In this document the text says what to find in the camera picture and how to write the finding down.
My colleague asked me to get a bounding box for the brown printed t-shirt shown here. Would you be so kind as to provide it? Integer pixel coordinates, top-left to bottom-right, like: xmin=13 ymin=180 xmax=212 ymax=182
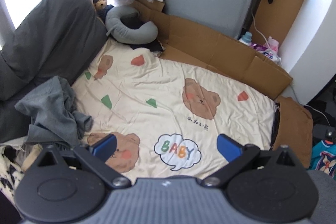
xmin=273 ymin=96 xmax=313 ymax=168

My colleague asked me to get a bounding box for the black folded garment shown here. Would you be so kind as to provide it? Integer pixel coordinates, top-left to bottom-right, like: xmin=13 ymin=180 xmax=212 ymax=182
xmin=270 ymin=102 xmax=281 ymax=149

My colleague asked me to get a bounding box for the cream bear print blanket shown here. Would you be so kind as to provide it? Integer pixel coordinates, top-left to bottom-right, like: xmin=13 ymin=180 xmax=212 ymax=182
xmin=72 ymin=39 xmax=276 ymax=181

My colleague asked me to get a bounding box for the grey green garment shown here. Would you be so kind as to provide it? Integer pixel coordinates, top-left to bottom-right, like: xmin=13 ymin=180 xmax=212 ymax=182
xmin=15 ymin=76 xmax=93 ymax=149

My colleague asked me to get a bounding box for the teal patterned garment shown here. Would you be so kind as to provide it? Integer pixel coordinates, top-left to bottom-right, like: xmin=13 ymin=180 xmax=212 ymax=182
xmin=309 ymin=140 xmax=336 ymax=180

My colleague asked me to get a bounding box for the purple white detergent bag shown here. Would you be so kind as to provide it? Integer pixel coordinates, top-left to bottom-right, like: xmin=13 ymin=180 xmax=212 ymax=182
xmin=251 ymin=36 xmax=281 ymax=64

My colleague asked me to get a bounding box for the dark grey pillow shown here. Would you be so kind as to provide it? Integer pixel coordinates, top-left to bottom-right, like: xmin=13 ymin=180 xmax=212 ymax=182
xmin=1 ymin=0 xmax=107 ymax=142

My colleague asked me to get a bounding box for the grey neck pillow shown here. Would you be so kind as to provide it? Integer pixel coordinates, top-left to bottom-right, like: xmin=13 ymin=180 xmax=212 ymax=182
xmin=105 ymin=6 xmax=158 ymax=45

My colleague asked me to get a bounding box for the flattened brown cardboard box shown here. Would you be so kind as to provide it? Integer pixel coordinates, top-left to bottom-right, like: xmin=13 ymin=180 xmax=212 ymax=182
xmin=131 ymin=1 xmax=292 ymax=100

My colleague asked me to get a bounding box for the black cloth under neck pillow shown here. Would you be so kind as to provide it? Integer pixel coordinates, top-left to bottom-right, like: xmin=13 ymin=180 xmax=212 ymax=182
xmin=121 ymin=18 xmax=165 ymax=56

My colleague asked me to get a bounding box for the plush doll toy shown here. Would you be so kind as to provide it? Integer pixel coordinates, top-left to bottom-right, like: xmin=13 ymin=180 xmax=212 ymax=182
xmin=93 ymin=0 xmax=114 ymax=23

